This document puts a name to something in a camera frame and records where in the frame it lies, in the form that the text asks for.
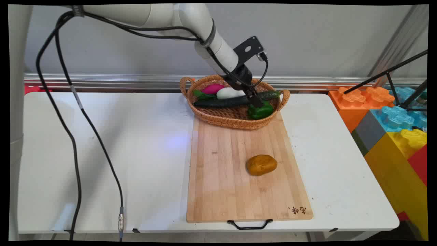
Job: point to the white radish with leaves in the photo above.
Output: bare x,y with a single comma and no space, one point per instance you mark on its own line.
229,93

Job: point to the brown potato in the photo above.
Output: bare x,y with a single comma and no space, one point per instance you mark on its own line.
261,165

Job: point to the dark green cucumber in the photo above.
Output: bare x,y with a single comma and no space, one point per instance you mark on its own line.
225,101

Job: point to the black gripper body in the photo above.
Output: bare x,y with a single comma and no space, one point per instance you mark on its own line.
240,76

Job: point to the grey foam block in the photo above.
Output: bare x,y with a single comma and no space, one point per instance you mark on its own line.
368,133

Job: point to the red foam block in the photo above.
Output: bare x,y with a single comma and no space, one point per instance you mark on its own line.
420,164

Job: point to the green bell pepper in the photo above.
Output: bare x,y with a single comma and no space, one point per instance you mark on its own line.
261,110

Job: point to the wooden cutting board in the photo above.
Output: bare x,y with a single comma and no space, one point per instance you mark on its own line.
245,171

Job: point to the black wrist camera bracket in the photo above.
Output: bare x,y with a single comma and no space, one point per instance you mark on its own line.
249,50

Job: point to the magenta dragon fruit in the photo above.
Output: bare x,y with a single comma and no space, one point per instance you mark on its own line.
213,89

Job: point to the black tripod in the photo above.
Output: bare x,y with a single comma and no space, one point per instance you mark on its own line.
396,82

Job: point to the white column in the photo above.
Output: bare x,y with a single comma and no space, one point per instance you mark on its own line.
17,102

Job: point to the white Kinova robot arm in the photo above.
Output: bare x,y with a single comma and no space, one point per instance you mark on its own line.
191,20

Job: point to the orange foam block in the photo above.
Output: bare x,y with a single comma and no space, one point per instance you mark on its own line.
358,102

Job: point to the light blue foam block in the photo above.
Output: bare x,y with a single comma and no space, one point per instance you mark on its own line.
396,116

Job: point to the colourful giant building blocks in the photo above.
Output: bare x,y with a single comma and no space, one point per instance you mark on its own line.
399,171

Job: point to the woven wicker basket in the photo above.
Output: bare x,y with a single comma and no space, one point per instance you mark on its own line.
235,116

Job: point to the red block behind table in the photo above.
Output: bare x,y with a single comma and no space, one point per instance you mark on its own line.
34,90

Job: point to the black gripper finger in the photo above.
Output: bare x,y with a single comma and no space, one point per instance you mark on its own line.
255,99
250,95

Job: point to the aluminium rail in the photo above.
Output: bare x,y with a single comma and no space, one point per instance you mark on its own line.
102,82

